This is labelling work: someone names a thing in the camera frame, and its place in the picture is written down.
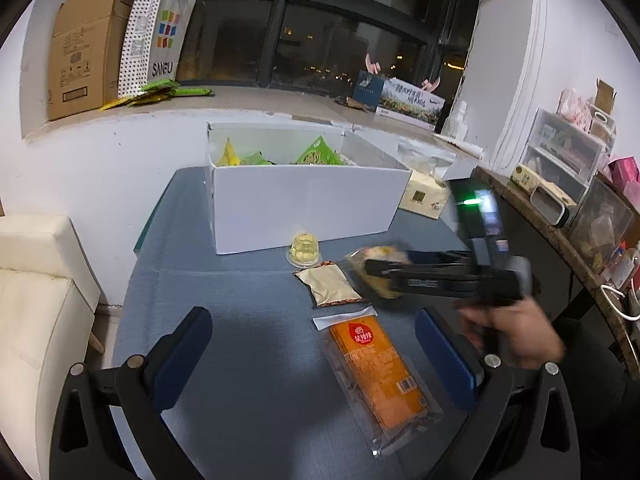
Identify orange snack packet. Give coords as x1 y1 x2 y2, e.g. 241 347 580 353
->
312 307 442 456

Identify round pastry snack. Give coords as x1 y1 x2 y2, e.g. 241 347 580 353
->
346 246 411 300

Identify yellow snack bag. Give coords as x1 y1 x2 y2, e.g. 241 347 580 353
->
216 138 241 167

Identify right hand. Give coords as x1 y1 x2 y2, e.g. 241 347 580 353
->
457 297 565 370

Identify wooden side shelf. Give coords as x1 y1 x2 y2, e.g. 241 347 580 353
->
472 166 639 380

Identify tissue pack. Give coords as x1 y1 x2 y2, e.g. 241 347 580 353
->
397 139 456 220

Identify cream sofa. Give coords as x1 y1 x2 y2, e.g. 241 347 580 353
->
1 214 101 479

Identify clear drawer organizer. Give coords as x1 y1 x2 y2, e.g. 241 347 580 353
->
520 108 606 204

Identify white bottle on sill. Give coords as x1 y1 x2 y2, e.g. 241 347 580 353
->
442 100 468 141

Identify gold foil packet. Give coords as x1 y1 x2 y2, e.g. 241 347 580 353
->
294 262 363 308

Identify jelly cup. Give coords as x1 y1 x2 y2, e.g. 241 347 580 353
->
286 233 321 268

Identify white cardboard box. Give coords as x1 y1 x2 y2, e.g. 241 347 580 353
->
207 120 410 255

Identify printed gift box on sill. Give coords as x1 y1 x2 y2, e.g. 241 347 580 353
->
347 53 445 131

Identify green snack bag in box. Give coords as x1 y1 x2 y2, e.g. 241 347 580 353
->
294 136 345 166

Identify green snack packets on sill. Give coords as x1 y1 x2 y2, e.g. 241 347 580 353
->
100 79 213 110

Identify white SANFU shopping bag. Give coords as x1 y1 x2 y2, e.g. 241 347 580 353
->
117 0 196 98

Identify brown cardboard box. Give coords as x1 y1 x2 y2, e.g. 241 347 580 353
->
47 0 134 120

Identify dark window frame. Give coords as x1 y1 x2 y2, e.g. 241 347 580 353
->
177 0 480 100

